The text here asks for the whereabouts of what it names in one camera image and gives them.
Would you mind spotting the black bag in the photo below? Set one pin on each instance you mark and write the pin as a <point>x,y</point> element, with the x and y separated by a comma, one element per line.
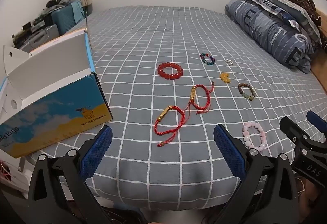
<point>55,0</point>

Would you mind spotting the grey checked bed sheet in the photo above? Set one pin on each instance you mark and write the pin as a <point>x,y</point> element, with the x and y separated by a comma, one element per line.
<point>153,35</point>

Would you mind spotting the teal suitcase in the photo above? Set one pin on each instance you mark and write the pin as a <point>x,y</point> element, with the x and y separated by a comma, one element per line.
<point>63,18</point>

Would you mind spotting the silver beads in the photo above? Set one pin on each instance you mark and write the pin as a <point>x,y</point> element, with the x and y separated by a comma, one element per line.
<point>229,61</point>

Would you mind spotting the blue and yellow cardboard box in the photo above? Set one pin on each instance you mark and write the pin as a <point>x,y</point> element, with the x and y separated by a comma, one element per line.
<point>51,111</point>

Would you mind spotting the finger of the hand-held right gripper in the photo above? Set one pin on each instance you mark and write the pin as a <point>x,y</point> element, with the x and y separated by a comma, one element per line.
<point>304,144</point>
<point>316,121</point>

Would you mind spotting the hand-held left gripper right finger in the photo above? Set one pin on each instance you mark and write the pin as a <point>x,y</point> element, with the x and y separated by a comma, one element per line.
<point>226,148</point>

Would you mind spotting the pile of dark small electronics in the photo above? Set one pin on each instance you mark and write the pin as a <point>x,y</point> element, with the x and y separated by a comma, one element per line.
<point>30,26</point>

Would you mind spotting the grey hard case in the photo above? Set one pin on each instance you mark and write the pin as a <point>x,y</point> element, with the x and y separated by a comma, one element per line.
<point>40,37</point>

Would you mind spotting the folded blue-grey duvet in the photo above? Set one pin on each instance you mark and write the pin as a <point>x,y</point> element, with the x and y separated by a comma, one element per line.
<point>268,29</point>

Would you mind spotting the wooden bed frame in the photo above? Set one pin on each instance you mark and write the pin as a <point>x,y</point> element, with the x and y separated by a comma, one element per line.
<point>319,73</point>

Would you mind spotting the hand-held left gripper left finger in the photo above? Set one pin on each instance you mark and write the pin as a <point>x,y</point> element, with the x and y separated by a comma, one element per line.
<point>98,152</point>

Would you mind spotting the patterned grey pillow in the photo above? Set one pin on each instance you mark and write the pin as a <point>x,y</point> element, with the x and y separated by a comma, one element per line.
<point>288,8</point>

